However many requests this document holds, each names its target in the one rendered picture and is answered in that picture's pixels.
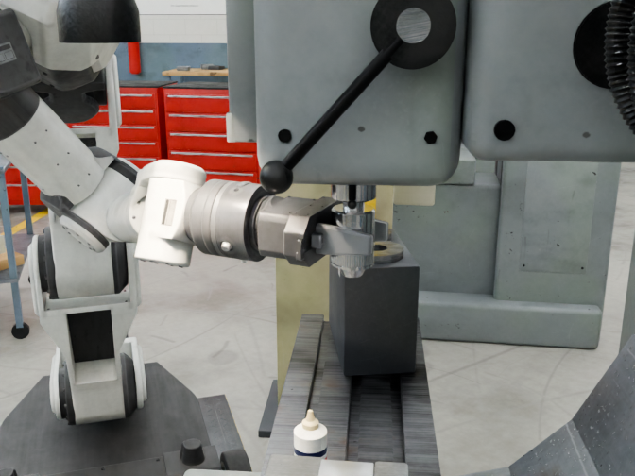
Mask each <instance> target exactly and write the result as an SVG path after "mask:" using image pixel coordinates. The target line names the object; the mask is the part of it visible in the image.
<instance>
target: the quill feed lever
mask: <svg viewBox="0 0 635 476"><path fill-rule="evenodd" d="M455 32H456V16H455V9H454V6H453V4H452V2H451V0H378V2H377V3H376V5H375V7H374V10H373V12H372V15H371V20H370V34H371V38H372V41H373V43H374V46H375V48H376V49H377V51H378V52H379V53H378V55H377V56H376V57H375V58H374V59H373V60H372V61H371V62H370V63H369V65H368V66H367V67H366V68H365V69H364V70H363V71H362V72H361V74H360V75H359V76H358V77H357V78H356V79H355V80H354V81H353V83H352V84H351V85H350V86H349V87H348V88H347V89H346V90H345V92H344V93H343V94H342V95H340V96H339V97H338V98H337V99H336V101H335V102H334V104H333V105H332V106H331V107H330V108H329V109H328V110H327V111H326V112H325V113H324V114H323V115H322V116H321V117H320V118H319V120H318V121H317V122H316V123H315V124H314V125H313V126H312V128H311V129H310V130H309V131H308V132H307V133H306V134H305V135H304V136H303V138H302V139H301V140H300V141H299V142H298V143H297V144H296V145H295V147H294V148H293V149H292V150H291V151H290V152H289V153H288V154H287V155H286V157H285V158H284V159H283V160H282V161H276V160H275V161H269V162H267V163H266V164H265V165H264V166H263V167H262V169H261V172H260V177H259V178H260V182H261V185H262V187H263V188H264V189H265V190H266V191H267V192H269V193H271V194H274V195H278V194H282V193H284V192H286V191H287V190H288V189H289V188H290V187H291V185H292V182H293V172H292V170H293V168H294V167H295V166H296V165H297V164H298V163H299V162H300V161H301V160H302V158H303V157H304V156H305V155H306V154H307V153H308V152H309V151H310V150H311V149H312V147H313V146H314V145H315V144H316V143H317V142H318V141H319V140H320V139H321V137H322V136H323V135H324V134H325V133H326V132H327V131H328V130H329V129H330V127H331V126H332V125H333V124H334V123H335V122H336V121H337V120H338V119H339V117H340V116H341V115H342V114H343V113H344V112H345V111H346V110H347V109H348V108H349V106H350V105H351V104H352V103H353V102H354V101H355V100H356V99H357V98H358V96H359V95H360V94H361V93H362V92H363V91H364V90H365V89H366V88H367V87H368V85H370V83H371V82H372V81H373V80H374V79H375V78H376V77H377V76H378V75H379V74H380V73H381V72H382V71H383V70H384V69H385V68H386V66H387V65H388V64H389V63H391V64H392V65H394V66H397V67H399V68H403V69H408V70H415V69H421V68H425V67H427V66H430V65H432V64H433V63H435V62H437V61H438V60H440V59H441V58H442V57H443V56H444V55H445V54H446V52H447V51H448V50H449V48H450V47H451V45H452V43H453V40H454V38H455Z"/></svg>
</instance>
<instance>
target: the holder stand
mask: <svg viewBox="0 0 635 476"><path fill-rule="evenodd" d="M419 284H420V266H419V265H418V264H417V262H416V261H415V259H414V258H413V257H412V255H411V254H410V252H409V251H408V249H407V248H406V247H405V245H404V244H403V242H402V241H401V239H400V238H399V236H398V235H397V234H396V232H395V231H394V229H388V239H387V240H386V241H385V242H375V245H374V266H373V267H371V268H369V269H366V270H365V271H364V273H363V275H362V276H361V277H358V278H348V277H345V276H343V275H342V273H341V271H340V269H338V268H335V267H333V266H332V265H331V255H329V323H330V327H331V331H332V334H333V338H334V341H335V347H336V350H337V354H338V358H339V361H340V364H341V368H342V371H343V374H344V375H345V376H353V375H374V374H396V373H414V372H415V370H416V350H417V328H418V307H419Z"/></svg>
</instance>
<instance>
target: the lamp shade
mask: <svg viewBox="0 0 635 476"><path fill-rule="evenodd" d="M56 13H57V23H58V32H59V42H60V43H140V42H141V27H140V12H139V9H138V7H137V4H136V2H135V0H59V2H58V5H57V10H56Z"/></svg>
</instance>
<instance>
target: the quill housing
mask: <svg viewBox="0 0 635 476"><path fill-rule="evenodd" d="M377 2H378V0H253V6H254V45H255V85H256V124H257V157H258V162H259V165H260V167H261V169H262V167H263V166H264V165H265V164H266V163H267V162H270V161H275V160H276V161H282V160H283V159H284V158H285V157H286V155H287V154H288V153H289V152H290V151H291V150H292V149H293V148H294V147H295V145H296V144H297V143H298V142H299V141H300V140H301V139H302V138H303V136H304V135H305V134H306V133H307V132H308V131H309V130H310V129H311V128H312V126H313V125H314V124H315V123H316V122H317V121H318V120H319V118H320V117H321V116H322V115H323V114H324V113H325V112H326V111H327V110H328V109H329V108H330V107H331V106H332V105H333V104H334V102H335V101H336V99H337V98H338V97H339V96H340V95H342V94H343V93H344V92H345V90H346V89H347V88H348V87H349V86H350V85H351V84H352V83H353V81H354V80H355V79H356V78H357V77H358V76H359V75H360V74H361V72H362V71H363V70H364V69H365V68H366V67H367V66H368V65H369V63H370V62H371V61H372V60H373V59H374V58H375V57H376V56H377V55H378V53H379V52H378V51H377V49H376V48H375V46H374V43H373V41H372V38H371V34H370V20H371V15H372V12H373V10H374V7H375V5H376V3H377ZM451 2H452V4H453V6H454V9H455V16H456V32H455V38H454V40H453V43H452V45H451V47H450V48H449V50H448V51H447V52H446V54H445V55H444V56H443V57H442V58H441V59H439V60H438V61H437V62H435V63H433V64H432V65H430V66H427V67H425V68H421V69H415V70H408V69H403V68H399V67H397V66H394V65H392V64H391V63H389V64H388V65H387V66H386V68H385V69H384V70H383V71H382V72H381V73H380V74H379V75H378V76H377V77H376V78H375V79H374V80H373V81H372V82H371V83H370V85H368V87H367V88H366V89H365V90H364V91H363V92H362V93H361V94H360V95H359V96H358V98H357V99H356V100H355V101H354V102H353V103H352V104H351V105H350V106H349V108H348V109H347V110H346V111H345V112H344V113H343V114H342V115H341V116H340V117H339V119H338V120H337V121H336V122H335V123H334V124H333V125H332V126H331V127H330V129H329V130H328V131H327V132H326V133H325V134H324V135H323V136H322V137H321V139H320V140H319V141H318V142H317V143H316V144H315V145H314V146H313V147H312V149H311V150H310V151H309V152H308V153H307V154H306V155H305V156H304V157H303V158H302V160H301V161H300V162H299V163H298V164H297V165H296V166H295V167H294V168H293V170H292V172H293V182H292V184H337V185H392V186H433V185H439V184H440V183H442V182H444V181H447V180H448V179H449V178H450V177H451V176H452V175H453V174H454V172H455V170H456V168H457V166H458V162H459V158H460V143H461V127H462V110H463V93H464V76H465V60H466V43H467V27H468V10H469V0H451Z"/></svg>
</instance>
